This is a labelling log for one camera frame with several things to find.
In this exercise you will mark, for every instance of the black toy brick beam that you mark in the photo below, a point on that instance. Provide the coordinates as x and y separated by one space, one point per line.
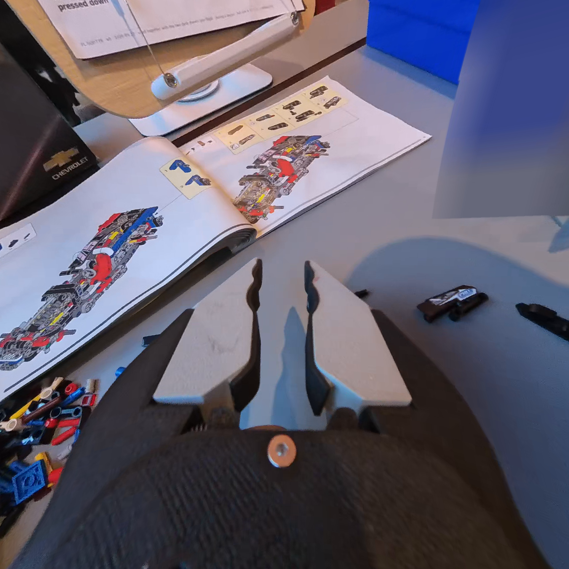
544 316

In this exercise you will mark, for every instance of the instruction sheet on wooden stand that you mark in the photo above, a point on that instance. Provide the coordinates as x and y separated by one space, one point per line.
111 89

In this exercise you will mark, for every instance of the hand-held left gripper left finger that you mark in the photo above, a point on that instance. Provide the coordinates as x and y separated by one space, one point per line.
213 346

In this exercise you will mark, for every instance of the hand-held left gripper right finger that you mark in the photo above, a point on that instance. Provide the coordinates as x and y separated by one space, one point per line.
355 351

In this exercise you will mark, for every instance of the toy brick instruction booklet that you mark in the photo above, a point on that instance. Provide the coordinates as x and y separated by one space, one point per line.
133 213

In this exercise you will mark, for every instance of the toy car set box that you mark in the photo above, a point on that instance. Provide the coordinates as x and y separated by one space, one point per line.
35 146

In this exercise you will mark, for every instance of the blue plastic bin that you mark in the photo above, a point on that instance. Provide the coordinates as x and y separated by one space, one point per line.
409 35

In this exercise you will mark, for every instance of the small black toy brick assembly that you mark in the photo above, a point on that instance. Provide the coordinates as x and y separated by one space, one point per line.
449 300

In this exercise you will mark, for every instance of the grey desk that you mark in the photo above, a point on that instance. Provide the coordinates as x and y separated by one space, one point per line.
444 378

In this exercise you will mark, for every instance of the pile of loose toy bricks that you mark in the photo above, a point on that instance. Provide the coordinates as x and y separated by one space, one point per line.
31 444

